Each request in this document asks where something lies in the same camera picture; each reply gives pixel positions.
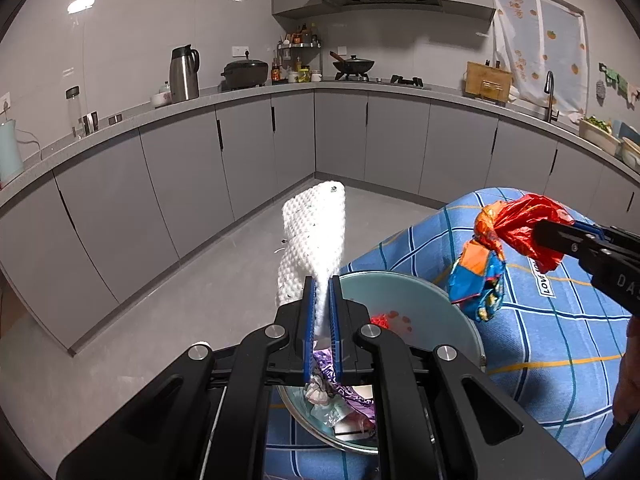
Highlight green striped hanging cloth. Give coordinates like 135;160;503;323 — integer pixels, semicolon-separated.
599;63;630;96

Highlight black rice cooker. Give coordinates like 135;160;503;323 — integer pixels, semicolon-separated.
221;58;270;91

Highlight grey lower cabinets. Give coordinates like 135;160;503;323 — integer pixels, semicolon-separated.
0;82;640;356

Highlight blue plaid tablecloth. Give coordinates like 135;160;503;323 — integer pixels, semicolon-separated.
265;187;640;480

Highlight red ribbed mesh bundle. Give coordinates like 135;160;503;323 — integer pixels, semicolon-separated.
370;310;413;333

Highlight white curtain with orange print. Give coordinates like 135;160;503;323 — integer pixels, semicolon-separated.
492;0;587;118

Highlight cream basin with vegetables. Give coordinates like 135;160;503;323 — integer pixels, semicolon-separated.
577;116;621;153

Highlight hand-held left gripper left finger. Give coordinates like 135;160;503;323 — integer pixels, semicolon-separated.
56;280;317;480

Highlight tall glass jar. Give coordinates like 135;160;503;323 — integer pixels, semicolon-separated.
65;86;85;138

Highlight black wok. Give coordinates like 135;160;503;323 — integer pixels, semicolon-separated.
329;51;376;76

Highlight glass bowl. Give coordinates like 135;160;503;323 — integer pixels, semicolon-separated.
277;270;487;456

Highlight steel thermos jug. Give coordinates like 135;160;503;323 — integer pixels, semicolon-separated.
169;45;202;103

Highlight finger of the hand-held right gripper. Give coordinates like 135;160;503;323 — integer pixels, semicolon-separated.
565;219;608;240
531;221;599;264

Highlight gas stove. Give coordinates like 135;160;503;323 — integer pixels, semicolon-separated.
334;72;432;90

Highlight dark kitchen faucet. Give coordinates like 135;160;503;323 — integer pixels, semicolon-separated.
544;71;560;123

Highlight white knitted cloth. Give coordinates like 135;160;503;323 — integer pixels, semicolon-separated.
275;180;348;351

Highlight blue orange snack wrapper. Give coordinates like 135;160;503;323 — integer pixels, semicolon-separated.
447;195;576;323

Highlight metal spice rack with bottles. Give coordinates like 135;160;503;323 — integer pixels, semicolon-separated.
276;22;323;83

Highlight person's right hand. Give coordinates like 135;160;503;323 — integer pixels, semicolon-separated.
612;327;640;426

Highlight beige basin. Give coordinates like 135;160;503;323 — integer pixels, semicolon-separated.
620;136;640;168

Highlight long purple wrapper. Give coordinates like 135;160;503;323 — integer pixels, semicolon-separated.
314;350;377;421

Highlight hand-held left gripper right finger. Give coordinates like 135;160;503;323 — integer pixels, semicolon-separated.
329;275;586;480

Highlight pale blue electric kettle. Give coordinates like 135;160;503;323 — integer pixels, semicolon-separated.
0;119;25;185

